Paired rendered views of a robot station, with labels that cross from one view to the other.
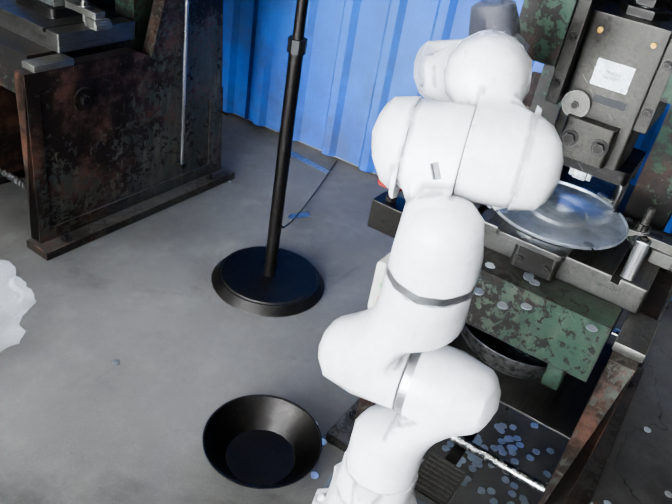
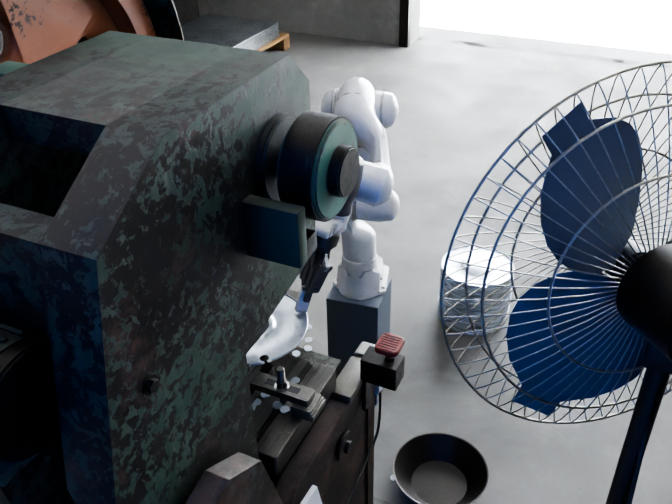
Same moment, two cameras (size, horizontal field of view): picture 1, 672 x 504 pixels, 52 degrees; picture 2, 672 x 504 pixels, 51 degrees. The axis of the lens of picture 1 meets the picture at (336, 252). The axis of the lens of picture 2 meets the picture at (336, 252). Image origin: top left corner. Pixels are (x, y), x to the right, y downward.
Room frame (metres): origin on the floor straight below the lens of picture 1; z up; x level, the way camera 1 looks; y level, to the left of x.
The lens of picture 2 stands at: (2.65, -0.26, 1.90)
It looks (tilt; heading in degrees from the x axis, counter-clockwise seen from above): 34 degrees down; 178
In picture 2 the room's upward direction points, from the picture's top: 1 degrees counter-clockwise
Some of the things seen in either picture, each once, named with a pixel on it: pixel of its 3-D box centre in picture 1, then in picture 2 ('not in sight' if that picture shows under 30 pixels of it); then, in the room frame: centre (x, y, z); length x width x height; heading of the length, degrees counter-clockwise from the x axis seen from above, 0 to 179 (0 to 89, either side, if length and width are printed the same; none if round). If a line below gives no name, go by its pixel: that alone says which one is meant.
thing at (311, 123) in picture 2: not in sight; (300, 177); (1.54, -0.29, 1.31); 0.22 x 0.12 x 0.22; 152
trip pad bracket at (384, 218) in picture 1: (390, 235); (381, 383); (1.35, -0.11, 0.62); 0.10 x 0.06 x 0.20; 62
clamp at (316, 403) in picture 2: not in sight; (285, 386); (1.49, -0.35, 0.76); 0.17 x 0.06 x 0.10; 62
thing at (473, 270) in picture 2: not in sight; (477, 265); (0.34, 0.38, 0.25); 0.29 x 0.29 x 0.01
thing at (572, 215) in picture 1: (557, 209); (248, 324); (1.30, -0.44, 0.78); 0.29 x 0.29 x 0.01
